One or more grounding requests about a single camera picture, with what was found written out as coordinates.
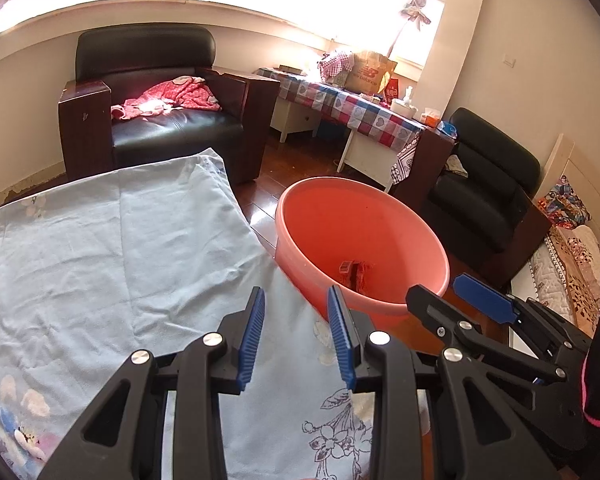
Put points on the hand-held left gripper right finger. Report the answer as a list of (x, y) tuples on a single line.
[(341, 345)]

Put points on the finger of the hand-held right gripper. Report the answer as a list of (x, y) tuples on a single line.
[(485, 300), (435, 310)]

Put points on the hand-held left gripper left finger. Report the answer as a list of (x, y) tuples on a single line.
[(250, 345)]

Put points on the red plastic bag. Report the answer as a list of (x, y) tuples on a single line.
[(352, 275)]

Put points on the pink plastic basin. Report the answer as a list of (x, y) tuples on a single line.
[(355, 230)]

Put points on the white quilted mattress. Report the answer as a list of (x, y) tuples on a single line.
[(545, 275)]

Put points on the black padded armchair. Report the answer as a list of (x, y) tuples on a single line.
[(480, 200)]

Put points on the leopard print blanket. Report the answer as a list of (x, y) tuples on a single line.
[(580, 265)]

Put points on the colourful printed cloth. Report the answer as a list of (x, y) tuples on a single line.
[(565, 205)]

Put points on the grey cloth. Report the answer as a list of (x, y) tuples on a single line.
[(456, 166)]

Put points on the beige wooden board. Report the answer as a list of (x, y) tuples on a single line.
[(562, 155)]

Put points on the light blue bed sheet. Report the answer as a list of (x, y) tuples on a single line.
[(105, 260)]

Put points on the small blue object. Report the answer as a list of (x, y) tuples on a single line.
[(448, 129)]

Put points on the orange box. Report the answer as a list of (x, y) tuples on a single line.
[(431, 117)]

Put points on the checkered cloth side table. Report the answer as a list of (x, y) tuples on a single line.
[(370, 110)]

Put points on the black leather armchair wooden arms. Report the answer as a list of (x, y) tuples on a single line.
[(180, 135)]

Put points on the red packet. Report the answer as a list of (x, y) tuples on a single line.
[(391, 90)]

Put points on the brown paper shopping bag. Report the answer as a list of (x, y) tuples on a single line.
[(370, 75)]

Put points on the pink dotted cloth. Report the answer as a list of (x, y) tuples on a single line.
[(180, 92)]

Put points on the red checkered cloth bundle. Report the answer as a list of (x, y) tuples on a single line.
[(335, 65)]

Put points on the flat brown box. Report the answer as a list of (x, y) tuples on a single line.
[(291, 69)]

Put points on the white wall socket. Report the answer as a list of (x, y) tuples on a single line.
[(508, 61)]

